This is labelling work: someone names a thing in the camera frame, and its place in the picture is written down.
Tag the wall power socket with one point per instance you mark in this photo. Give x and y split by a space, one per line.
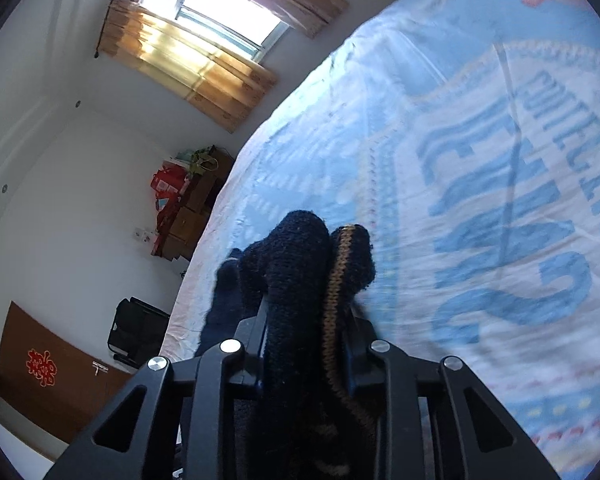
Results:
144 236

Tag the navy patterned knit sweater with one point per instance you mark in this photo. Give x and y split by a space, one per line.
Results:
304 424

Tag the brown wooden desk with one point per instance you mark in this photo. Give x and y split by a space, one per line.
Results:
180 225

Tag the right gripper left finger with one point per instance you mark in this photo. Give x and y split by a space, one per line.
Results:
134 436

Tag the left tan curtain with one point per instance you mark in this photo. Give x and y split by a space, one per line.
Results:
221 84

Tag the pastel printed bed sheet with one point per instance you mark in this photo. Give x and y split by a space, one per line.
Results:
465 136

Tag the brown wooden door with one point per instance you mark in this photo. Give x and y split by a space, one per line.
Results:
49 381

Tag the window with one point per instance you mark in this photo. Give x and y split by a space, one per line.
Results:
243 26

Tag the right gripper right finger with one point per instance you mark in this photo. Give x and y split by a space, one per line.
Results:
434 420

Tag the green cloth on desk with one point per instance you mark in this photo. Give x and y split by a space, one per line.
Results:
201 161

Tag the red bag on desk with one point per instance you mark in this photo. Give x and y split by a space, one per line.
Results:
168 183

